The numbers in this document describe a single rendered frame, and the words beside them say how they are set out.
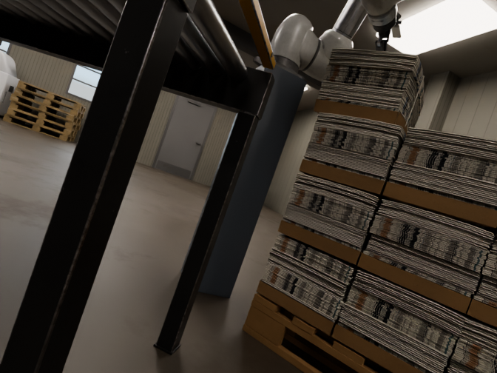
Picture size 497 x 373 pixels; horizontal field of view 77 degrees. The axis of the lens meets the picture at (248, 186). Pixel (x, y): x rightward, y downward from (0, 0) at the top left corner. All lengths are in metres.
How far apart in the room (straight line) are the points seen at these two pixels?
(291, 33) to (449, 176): 0.86
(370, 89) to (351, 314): 0.72
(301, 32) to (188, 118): 7.54
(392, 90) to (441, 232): 0.46
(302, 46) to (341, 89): 0.37
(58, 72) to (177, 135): 3.10
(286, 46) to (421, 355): 1.19
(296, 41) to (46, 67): 8.14
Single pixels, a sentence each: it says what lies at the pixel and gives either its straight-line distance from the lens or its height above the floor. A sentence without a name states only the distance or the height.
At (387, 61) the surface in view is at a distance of 1.17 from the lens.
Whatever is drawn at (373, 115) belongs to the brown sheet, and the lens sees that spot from 1.13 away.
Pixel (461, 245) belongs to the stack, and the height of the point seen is 0.54.
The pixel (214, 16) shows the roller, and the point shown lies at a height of 0.77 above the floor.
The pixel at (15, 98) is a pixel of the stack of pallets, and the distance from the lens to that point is 8.16.
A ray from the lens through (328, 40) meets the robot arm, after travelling 1.55.
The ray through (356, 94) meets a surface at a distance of 1.17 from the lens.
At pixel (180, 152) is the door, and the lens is 8.84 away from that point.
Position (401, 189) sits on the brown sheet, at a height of 0.64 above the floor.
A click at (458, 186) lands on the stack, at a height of 0.69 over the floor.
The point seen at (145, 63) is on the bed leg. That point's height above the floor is 0.59.
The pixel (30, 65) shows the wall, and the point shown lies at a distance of 9.31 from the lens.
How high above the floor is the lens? 0.51
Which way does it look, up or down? 1 degrees down
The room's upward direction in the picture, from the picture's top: 20 degrees clockwise
